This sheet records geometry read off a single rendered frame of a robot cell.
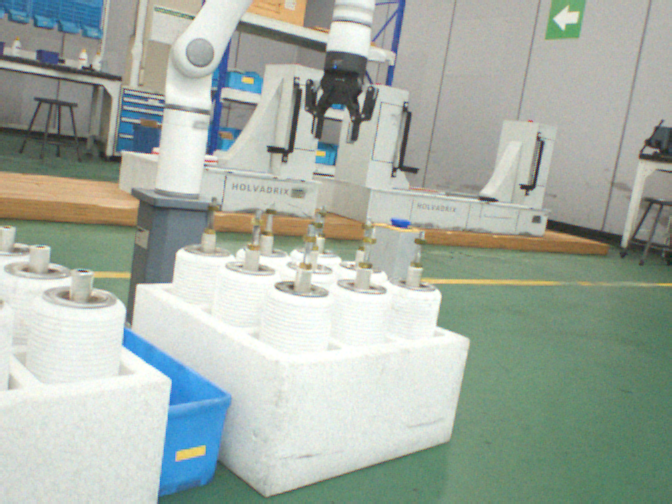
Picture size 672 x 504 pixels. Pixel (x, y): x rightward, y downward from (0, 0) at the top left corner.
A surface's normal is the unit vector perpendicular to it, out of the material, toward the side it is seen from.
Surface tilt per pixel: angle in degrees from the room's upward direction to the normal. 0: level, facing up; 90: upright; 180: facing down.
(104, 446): 90
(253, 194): 90
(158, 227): 90
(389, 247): 90
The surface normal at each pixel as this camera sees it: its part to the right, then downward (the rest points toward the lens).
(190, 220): 0.56, 0.21
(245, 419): -0.73, -0.01
